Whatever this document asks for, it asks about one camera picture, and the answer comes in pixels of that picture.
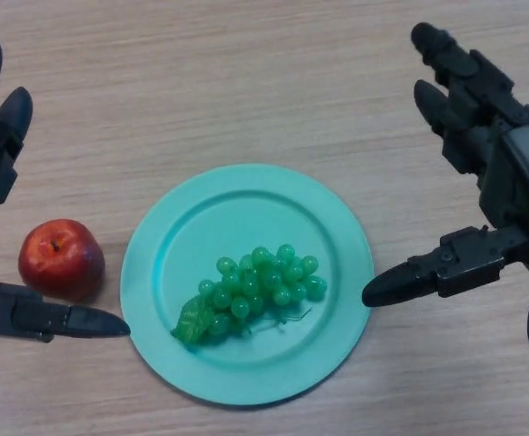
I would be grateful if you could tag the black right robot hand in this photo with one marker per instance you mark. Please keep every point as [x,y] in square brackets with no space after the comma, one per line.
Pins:
[514,181]

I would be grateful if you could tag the green grapes bunch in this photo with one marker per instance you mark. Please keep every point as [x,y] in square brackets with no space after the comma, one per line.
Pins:
[255,286]

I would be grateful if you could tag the teal round plate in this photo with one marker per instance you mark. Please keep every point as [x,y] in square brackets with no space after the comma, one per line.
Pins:
[201,218]

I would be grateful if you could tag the red apple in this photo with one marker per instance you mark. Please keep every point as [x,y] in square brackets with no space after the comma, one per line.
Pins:
[60,261]

